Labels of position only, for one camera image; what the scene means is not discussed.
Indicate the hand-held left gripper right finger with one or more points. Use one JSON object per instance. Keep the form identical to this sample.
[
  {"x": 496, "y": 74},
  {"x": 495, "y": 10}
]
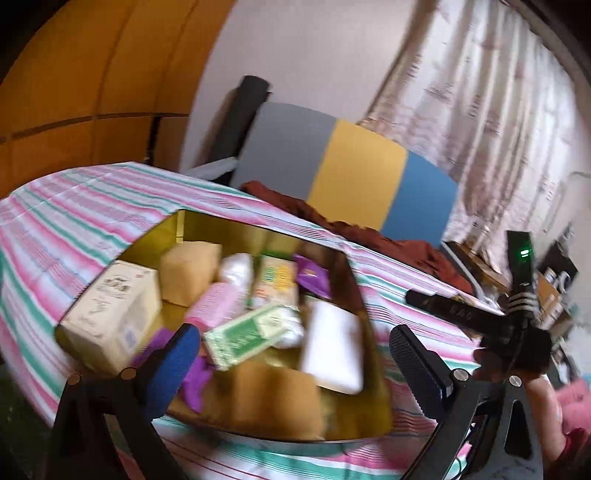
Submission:
[{"x": 415, "y": 364}]

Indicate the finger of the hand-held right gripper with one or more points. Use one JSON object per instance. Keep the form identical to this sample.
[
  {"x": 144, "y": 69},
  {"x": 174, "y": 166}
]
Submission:
[{"x": 452, "y": 310}]

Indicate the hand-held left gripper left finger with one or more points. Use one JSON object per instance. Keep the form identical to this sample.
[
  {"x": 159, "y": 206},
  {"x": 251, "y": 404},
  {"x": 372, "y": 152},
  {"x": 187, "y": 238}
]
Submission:
[{"x": 171, "y": 364}]

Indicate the pink hair roller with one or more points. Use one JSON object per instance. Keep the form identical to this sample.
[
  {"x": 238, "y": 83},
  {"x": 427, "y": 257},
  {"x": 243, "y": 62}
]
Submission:
[{"x": 214, "y": 302}]

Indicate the cream box with drawing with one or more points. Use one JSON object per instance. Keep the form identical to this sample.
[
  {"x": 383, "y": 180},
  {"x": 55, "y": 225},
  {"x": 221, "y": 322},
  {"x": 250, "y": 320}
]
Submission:
[{"x": 111, "y": 309}]

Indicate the green white small box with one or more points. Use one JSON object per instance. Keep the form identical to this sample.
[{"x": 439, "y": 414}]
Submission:
[{"x": 249, "y": 333}]

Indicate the tan sponge block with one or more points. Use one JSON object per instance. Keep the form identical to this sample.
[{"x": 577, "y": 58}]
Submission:
[
  {"x": 189, "y": 272},
  {"x": 277, "y": 399}
]

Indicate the white plastic pack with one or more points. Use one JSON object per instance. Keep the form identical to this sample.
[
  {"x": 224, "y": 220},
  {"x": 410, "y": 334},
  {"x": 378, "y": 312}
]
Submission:
[{"x": 235, "y": 272}]

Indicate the gold metal tin box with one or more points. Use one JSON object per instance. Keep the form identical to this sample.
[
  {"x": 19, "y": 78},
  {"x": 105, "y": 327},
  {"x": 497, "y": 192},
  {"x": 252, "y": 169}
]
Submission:
[{"x": 157, "y": 233}]

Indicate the yellow green snack packet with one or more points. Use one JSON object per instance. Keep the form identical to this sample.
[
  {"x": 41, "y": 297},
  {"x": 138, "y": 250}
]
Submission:
[{"x": 274, "y": 279}]

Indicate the person's right forearm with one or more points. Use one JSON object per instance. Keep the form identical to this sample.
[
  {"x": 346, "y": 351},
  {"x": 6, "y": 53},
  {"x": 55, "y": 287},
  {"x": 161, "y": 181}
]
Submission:
[{"x": 545, "y": 406}]

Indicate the person's right hand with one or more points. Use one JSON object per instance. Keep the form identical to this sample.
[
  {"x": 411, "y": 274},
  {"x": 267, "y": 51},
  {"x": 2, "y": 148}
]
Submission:
[{"x": 487, "y": 359}]

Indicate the wooden side table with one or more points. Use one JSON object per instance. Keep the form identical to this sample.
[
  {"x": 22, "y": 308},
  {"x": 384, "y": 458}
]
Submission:
[{"x": 485, "y": 272}]

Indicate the dark red cloth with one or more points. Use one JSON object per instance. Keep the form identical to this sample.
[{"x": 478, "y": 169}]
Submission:
[{"x": 392, "y": 249}]

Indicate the grey yellow blue chair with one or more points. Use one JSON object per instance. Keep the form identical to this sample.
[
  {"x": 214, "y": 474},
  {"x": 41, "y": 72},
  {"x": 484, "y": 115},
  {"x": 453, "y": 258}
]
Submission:
[{"x": 360, "y": 175}]

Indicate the patterned beige curtain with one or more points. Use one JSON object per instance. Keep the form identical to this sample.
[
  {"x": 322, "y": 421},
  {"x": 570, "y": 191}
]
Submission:
[{"x": 485, "y": 115}]

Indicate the striped pink green tablecloth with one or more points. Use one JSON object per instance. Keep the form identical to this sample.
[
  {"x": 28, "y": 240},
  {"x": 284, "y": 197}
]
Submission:
[{"x": 69, "y": 207}]

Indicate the white chair armrest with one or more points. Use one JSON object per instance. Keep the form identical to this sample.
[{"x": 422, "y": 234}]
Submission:
[{"x": 212, "y": 167}]

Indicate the black rolled mat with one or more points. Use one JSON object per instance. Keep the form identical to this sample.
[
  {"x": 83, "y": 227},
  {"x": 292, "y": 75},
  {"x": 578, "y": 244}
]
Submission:
[{"x": 244, "y": 115}]

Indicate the wooden panel cabinet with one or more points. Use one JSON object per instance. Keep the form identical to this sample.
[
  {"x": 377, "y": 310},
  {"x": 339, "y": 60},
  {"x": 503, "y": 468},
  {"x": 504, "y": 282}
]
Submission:
[{"x": 92, "y": 69}]

